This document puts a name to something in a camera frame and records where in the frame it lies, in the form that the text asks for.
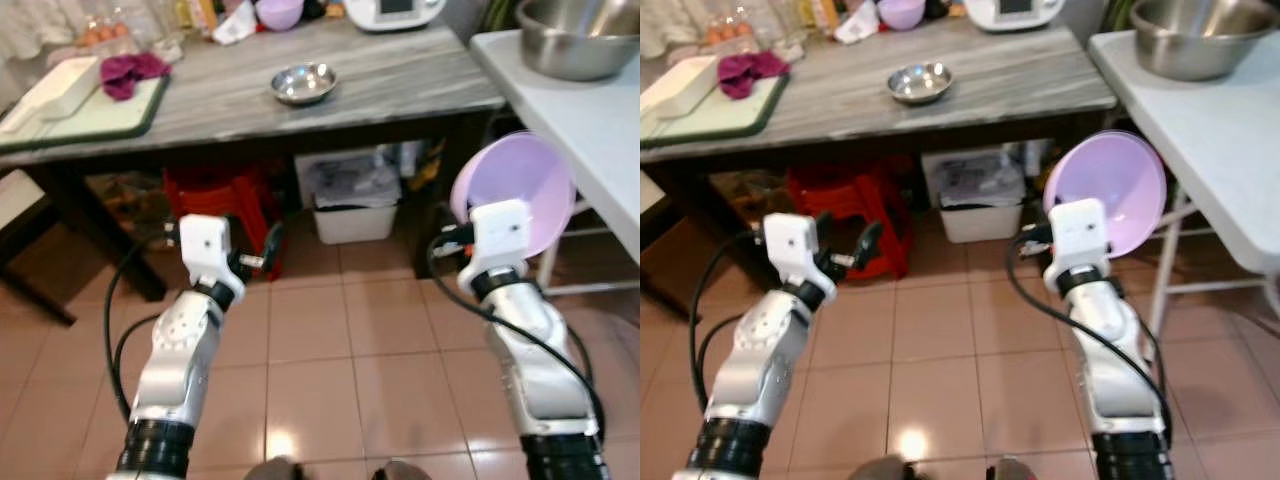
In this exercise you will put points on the pink plastic bowl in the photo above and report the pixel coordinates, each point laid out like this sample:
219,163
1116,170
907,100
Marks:
1125,175
525,175

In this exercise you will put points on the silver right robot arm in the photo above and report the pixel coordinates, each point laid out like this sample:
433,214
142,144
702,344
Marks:
530,350
1105,340

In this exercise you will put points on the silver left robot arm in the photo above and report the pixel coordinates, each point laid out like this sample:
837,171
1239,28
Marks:
180,350
765,350

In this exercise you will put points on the red plastic stool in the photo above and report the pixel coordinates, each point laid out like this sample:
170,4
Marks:
840,190
215,195

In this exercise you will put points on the white bin with bag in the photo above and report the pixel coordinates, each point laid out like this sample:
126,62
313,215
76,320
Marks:
355,215
980,212

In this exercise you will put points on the small steel bowl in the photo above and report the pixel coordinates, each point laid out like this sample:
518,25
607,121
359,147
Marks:
920,83
303,84

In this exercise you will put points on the green cutting board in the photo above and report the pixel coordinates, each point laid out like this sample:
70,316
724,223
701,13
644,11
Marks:
110,115
740,112

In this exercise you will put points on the grey wood-grain table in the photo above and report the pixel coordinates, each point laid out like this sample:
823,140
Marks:
1020,80
400,80

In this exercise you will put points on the maroon cloth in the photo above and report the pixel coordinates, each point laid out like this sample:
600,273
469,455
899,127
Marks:
750,72
130,72

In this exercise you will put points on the grey left robot foot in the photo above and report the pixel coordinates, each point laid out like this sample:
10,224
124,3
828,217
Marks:
880,470
272,470

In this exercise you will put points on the grey robot foot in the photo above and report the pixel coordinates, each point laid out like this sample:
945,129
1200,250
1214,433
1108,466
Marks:
1012,470
400,471
272,470
880,470

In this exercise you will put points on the white paper packet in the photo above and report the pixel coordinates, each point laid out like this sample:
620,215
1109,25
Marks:
858,26
235,28

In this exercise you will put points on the purple bowl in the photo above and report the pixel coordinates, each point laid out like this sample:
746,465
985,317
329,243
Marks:
901,12
280,12

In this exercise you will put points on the white rectangular box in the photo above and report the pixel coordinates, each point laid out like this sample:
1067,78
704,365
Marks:
680,85
55,88

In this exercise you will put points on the clear egg carton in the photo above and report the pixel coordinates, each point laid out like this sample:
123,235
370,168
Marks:
728,32
102,32

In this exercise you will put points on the white kitchen appliance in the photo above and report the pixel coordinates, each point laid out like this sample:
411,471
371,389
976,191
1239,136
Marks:
1015,12
395,12

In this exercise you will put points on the grey right robot foot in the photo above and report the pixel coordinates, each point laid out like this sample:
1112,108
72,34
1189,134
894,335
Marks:
400,471
1012,470

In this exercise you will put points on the white folding table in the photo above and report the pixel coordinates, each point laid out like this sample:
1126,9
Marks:
590,130
1210,150

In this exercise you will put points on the large steel mixing bowl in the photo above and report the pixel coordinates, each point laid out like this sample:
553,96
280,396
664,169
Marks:
1200,45
575,45

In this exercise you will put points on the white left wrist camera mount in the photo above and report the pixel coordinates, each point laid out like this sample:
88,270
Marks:
790,242
205,245

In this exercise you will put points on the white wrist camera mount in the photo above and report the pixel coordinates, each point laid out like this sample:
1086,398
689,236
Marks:
1080,232
498,232
790,242
205,245

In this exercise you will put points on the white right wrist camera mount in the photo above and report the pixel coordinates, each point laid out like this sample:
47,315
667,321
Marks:
1080,232
498,232

